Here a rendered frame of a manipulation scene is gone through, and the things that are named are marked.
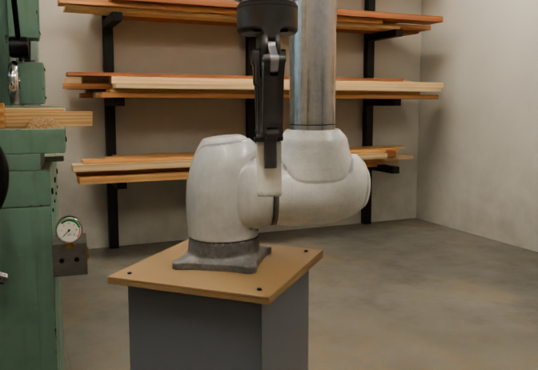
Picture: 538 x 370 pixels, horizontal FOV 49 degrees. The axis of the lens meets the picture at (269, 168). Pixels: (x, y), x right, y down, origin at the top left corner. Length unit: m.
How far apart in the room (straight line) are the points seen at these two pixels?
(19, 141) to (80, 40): 2.56
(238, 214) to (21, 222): 0.58
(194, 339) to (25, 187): 0.59
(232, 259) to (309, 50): 0.46
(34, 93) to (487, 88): 3.36
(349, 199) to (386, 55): 3.69
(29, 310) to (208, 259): 0.55
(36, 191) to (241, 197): 0.56
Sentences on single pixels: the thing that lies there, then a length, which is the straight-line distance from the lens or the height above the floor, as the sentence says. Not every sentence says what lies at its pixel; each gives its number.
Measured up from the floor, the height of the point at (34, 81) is 1.03.
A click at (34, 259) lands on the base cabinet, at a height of 0.58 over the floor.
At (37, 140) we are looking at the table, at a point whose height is 0.87.
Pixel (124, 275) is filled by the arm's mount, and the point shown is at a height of 0.62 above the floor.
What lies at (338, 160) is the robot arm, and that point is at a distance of 1.24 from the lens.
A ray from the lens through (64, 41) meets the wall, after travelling 4.03.
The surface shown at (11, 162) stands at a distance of 1.54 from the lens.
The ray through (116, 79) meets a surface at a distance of 3.59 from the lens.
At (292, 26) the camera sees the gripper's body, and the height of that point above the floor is 1.05.
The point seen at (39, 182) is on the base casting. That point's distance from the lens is 1.54.
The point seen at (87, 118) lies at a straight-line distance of 1.68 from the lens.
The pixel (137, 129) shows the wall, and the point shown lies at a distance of 4.08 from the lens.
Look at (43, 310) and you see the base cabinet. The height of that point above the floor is 0.45.
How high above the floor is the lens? 0.96
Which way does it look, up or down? 6 degrees down
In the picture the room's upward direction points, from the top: straight up
